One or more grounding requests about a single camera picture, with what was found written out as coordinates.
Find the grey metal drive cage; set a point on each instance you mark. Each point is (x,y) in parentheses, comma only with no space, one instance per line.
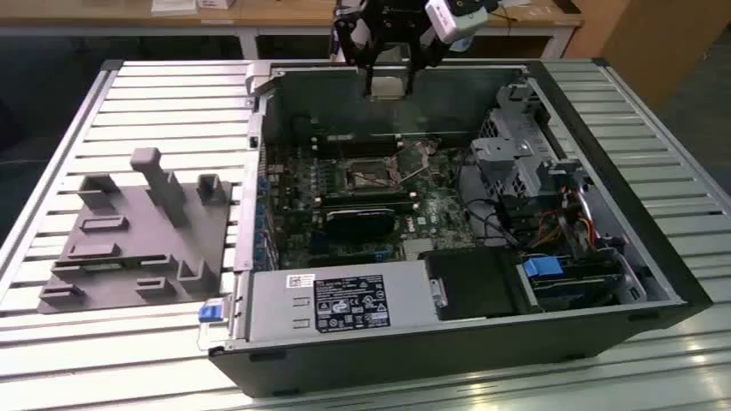
(509,162)

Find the silver square CPU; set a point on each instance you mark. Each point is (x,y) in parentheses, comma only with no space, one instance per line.
(391,88)

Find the blue disk carrier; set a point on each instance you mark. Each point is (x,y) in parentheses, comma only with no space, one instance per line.
(542,267)

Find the grey metal disk bay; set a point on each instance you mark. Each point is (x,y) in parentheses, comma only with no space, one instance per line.
(631,278)

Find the white box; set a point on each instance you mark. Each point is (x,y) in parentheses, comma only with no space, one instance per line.
(217,4)
(171,6)

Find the black drive bay cover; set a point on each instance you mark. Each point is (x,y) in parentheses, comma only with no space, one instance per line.
(474,284)

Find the long wooden desk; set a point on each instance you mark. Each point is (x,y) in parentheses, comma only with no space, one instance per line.
(114,21)

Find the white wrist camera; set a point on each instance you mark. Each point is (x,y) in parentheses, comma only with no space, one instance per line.
(457,19)

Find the blue case latch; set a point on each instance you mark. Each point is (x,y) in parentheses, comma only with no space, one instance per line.
(210,311)

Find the black graphics card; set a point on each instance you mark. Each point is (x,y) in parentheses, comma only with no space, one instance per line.
(359,224)

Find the black RAM slot bank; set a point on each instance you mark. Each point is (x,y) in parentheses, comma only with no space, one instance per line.
(354,144)
(371,202)

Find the grey power supply unit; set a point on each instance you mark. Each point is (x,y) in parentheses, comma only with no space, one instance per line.
(274,308)

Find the CPU socket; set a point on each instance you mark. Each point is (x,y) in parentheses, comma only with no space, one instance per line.
(366,176)

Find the black open PC case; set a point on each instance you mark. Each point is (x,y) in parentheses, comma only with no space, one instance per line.
(457,364)

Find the green motherboard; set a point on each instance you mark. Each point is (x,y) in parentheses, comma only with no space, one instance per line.
(446,214)

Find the brown wooden cabinet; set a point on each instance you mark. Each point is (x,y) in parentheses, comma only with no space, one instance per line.
(657,43)

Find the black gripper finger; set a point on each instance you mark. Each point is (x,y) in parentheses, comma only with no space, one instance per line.
(353,55)
(426,53)

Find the grey plastic parts rack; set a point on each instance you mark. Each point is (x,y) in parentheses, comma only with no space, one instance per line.
(131,240)

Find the silver chipset heatsink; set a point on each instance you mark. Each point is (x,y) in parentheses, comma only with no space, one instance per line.
(418,248)

